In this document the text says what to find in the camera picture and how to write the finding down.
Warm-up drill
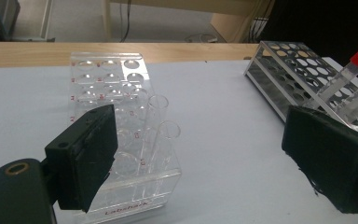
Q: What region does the white floor cable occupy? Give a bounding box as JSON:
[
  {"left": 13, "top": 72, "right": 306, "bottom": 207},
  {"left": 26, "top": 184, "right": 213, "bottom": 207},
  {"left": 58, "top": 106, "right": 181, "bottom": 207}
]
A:
[{"left": 184, "top": 32, "right": 219, "bottom": 44}]

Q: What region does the perforated metal tube rack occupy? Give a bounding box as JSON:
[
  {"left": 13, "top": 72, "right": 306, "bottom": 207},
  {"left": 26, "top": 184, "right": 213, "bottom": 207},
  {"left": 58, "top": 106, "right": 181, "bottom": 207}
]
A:
[{"left": 242, "top": 40, "right": 358, "bottom": 143}]

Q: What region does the clear acrylic tube rack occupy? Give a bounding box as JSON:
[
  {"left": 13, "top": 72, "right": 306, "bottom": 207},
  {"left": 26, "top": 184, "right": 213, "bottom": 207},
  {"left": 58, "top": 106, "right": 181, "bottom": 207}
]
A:
[{"left": 69, "top": 51, "right": 183, "bottom": 224}]

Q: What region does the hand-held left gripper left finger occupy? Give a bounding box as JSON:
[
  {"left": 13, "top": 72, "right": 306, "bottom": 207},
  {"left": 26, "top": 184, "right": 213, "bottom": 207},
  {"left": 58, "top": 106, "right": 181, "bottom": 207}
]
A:
[{"left": 44, "top": 104, "right": 119, "bottom": 214}]

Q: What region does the white table cover sheet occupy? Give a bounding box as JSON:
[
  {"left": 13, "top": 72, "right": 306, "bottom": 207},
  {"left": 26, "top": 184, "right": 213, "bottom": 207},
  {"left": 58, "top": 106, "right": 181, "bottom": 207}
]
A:
[{"left": 0, "top": 59, "right": 358, "bottom": 224}]

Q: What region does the black hanging cable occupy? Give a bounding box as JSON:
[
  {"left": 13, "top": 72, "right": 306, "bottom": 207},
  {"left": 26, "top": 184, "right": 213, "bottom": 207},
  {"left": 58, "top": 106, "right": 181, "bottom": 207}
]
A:
[{"left": 118, "top": 0, "right": 134, "bottom": 43}]

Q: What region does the black curtain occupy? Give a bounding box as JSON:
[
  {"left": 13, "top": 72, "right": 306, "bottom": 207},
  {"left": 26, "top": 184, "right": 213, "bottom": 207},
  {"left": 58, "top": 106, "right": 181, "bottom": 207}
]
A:
[{"left": 259, "top": 0, "right": 358, "bottom": 84}]

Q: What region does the black cable bundle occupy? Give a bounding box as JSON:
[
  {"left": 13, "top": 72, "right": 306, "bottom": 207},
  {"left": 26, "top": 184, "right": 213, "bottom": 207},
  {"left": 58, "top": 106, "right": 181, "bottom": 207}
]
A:
[{"left": 249, "top": 16, "right": 269, "bottom": 43}]

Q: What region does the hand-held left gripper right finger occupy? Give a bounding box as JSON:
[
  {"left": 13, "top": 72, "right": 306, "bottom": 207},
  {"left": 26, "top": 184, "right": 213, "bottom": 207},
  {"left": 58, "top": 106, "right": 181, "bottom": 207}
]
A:
[{"left": 281, "top": 105, "right": 358, "bottom": 215}]

